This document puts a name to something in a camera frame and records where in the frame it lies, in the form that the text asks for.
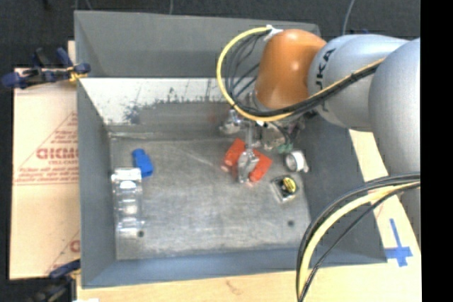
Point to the red block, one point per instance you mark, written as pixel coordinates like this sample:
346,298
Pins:
233,153

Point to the blue plastic cylinder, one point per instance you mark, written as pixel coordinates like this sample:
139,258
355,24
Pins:
143,162

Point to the white tape roll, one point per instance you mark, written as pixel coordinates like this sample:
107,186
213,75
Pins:
296,161

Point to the black and yellow tape measure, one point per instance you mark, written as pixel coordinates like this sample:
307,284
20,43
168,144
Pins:
286,187

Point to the clear plastic bottle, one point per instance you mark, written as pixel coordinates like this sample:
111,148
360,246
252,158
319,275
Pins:
126,201

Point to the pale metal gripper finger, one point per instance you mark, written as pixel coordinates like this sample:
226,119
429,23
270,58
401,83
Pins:
254,161
242,168

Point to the brown cardboard board, red print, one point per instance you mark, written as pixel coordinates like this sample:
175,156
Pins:
42,152

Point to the grey metal bin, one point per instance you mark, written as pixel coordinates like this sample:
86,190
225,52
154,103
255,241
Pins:
198,215

